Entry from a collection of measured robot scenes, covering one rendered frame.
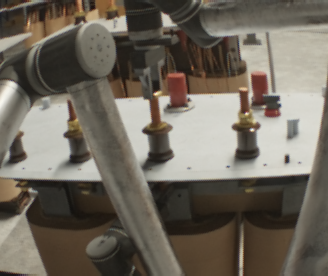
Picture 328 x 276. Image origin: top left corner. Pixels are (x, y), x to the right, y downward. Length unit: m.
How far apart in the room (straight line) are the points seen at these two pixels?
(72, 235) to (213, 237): 0.52
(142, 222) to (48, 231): 0.69
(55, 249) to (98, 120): 0.87
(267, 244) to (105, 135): 0.78
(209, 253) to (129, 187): 0.62
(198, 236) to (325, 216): 1.36
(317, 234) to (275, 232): 1.34
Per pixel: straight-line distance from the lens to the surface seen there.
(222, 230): 1.72
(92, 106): 1.15
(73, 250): 1.87
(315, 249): 0.33
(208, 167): 1.47
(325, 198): 0.35
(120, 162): 1.19
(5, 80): 1.25
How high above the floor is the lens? 2.00
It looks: 22 degrees down
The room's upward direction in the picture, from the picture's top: 7 degrees counter-clockwise
